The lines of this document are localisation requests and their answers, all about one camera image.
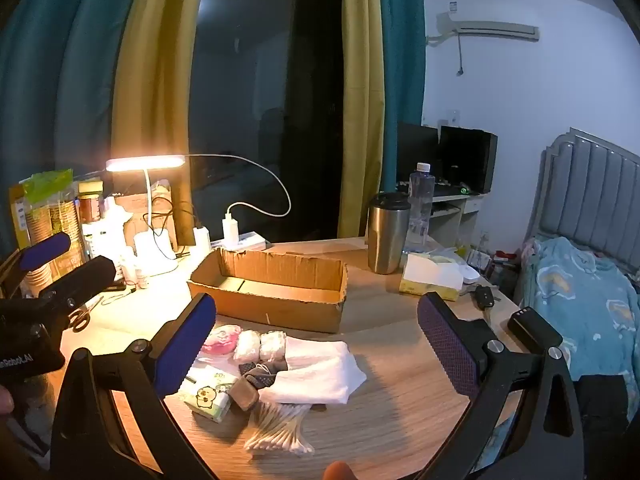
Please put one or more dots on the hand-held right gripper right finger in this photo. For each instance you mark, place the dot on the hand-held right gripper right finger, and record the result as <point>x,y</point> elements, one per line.
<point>445,345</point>

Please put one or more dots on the white power strip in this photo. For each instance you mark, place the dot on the white power strip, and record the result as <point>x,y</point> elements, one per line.
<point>247,242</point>

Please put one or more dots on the brown cardboard sheet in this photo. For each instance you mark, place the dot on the brown cardboard sheet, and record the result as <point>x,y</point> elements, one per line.
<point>132,205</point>

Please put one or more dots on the yellow tissue box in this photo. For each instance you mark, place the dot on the yellow tissue box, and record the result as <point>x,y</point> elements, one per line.
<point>425,287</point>

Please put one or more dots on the clear plastic water bottle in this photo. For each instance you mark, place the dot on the clear plastic water bottle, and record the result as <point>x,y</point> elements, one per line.
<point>420,200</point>

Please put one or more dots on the teal curtain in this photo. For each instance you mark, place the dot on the teal curtain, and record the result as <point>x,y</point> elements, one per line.
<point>60,85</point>
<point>402,60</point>

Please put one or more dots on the white towel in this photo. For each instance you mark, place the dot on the white towel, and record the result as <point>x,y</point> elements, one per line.
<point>320,365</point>

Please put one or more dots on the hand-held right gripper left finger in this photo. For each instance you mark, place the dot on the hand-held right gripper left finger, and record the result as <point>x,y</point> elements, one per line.
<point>185,345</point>

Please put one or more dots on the brown cardboard box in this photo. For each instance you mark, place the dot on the brown cardboard box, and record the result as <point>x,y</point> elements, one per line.
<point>280,305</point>

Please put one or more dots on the grey padded headboard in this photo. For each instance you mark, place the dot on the grey padded headboard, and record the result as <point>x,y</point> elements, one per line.
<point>590,190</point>

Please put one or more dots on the pack of paper cups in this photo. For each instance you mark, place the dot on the pack of paper cups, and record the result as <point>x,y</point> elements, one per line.
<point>50,215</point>

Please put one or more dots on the small black device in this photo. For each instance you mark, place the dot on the small black device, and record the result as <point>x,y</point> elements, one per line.
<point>114,285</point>

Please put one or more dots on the bag of cotton swabs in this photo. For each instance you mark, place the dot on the bag of cotton swabs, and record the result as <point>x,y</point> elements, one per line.
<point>280,430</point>

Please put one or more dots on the person's right hand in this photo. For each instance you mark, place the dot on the person's right hand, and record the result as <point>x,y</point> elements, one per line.
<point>340,472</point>

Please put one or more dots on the white lotion bottle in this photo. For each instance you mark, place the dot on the white lotion bottle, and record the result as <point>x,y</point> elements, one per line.
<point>117,210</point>

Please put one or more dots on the black computer monitor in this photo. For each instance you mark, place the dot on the black computer monitor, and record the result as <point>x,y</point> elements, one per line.
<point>417,150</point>
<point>465,157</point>

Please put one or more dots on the black car key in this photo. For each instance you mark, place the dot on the black car key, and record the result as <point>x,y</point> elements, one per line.
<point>482,296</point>

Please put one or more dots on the white computer desk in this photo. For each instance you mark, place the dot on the white computer desk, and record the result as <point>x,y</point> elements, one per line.
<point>460,215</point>

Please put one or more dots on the white air conditioner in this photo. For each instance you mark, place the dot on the white air conditioner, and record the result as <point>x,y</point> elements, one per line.
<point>490,27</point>

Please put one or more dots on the small pink bottle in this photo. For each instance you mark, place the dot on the small pink bottle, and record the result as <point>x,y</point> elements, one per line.
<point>129,272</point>
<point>142,275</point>

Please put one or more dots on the brown jar with lid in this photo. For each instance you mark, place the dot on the brown jar with lid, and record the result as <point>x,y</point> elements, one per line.
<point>91,205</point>

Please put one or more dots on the pink fluffy sponge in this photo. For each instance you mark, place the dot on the pink fluffy sponge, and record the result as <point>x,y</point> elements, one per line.
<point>222,340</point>

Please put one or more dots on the blue printed blanket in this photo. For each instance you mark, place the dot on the blue printed blanket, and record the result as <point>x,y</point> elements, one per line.
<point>590,310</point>

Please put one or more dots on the person's left hand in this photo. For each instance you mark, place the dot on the person's left hand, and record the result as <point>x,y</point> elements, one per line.
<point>5,402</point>

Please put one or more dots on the cartoon print tissue pack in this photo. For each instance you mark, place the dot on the cartoon print tissue pack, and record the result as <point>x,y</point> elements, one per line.
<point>207,395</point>

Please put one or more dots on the yellow curtain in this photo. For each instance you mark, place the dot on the yellow curtain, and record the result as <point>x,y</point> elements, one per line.
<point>150,85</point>
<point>360,110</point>

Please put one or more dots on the brown sponge pad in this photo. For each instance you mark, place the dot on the brown sponge pad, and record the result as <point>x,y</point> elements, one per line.
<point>243,392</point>

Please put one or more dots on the stainless steel tumbler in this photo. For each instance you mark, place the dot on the stainless steel tumbler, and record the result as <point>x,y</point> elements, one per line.
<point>387,240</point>

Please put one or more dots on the white perforated basket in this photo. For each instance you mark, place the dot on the white perforated basket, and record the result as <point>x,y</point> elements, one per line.
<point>102,242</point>

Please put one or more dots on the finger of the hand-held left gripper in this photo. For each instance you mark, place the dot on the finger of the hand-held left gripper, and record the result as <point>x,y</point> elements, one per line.
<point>45,251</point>
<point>80,278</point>

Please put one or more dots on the dark cloth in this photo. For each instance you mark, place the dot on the dark cloth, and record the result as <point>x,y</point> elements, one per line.
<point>600,405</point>

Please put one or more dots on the white round device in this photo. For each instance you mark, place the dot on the white round device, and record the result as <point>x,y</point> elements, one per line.
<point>468,272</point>

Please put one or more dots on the white desk lamp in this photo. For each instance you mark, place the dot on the white desk lamp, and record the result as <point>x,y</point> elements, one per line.
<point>155,252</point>

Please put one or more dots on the dark glass window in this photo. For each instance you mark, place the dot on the dark glass window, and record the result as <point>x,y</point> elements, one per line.
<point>265,85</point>

